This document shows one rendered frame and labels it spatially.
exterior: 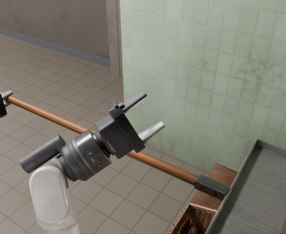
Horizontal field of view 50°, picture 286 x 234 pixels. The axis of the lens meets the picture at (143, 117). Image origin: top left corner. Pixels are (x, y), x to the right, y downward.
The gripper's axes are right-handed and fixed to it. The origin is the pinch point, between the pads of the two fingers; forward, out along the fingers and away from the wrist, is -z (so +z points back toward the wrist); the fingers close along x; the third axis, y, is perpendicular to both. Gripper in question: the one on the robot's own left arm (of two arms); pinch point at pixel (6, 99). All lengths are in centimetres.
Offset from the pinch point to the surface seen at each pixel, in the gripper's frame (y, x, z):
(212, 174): 71, 61, -66
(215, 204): 80, 61, -48
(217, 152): 55, 95, -125
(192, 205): 75, 46, -29
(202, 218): 80, 52, -29
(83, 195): -20, 119, -48
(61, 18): -221, 63, -235
